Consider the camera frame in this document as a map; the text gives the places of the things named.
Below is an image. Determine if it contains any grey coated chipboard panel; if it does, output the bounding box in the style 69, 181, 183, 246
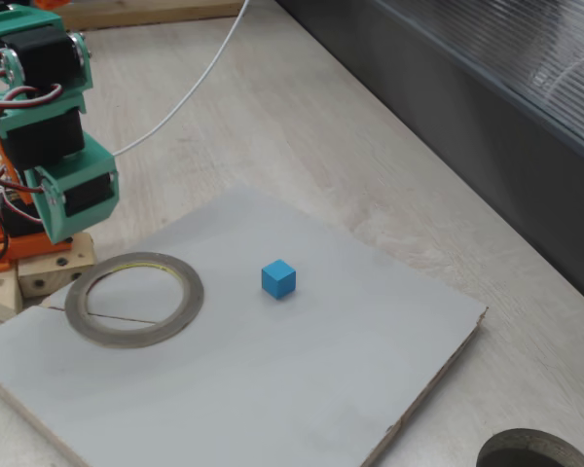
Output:
0, 187, 489, 467

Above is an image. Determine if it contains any white usb cable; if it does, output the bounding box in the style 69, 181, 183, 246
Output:
112, 0, 252, 158

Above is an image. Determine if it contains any blue cube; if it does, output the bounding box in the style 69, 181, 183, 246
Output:
261, 259, 297, 301

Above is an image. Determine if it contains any grey ring of tape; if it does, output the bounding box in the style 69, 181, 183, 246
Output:
63, 251, 205, 350

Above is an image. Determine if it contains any ribbed translucent partition panel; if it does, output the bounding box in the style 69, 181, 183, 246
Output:
369, 0, 584, 169

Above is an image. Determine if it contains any wooden block with screw holes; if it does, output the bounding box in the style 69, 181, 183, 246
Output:
18, 232, 97, 299

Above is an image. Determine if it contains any dark grey partition panel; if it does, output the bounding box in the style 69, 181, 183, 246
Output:
274, 0, 584, 315

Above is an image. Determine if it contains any red white black servo wire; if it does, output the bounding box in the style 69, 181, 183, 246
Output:
0, 48, 64, 181

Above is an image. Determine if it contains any long wooden beam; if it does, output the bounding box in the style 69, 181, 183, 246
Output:
62, 0, 247, 31

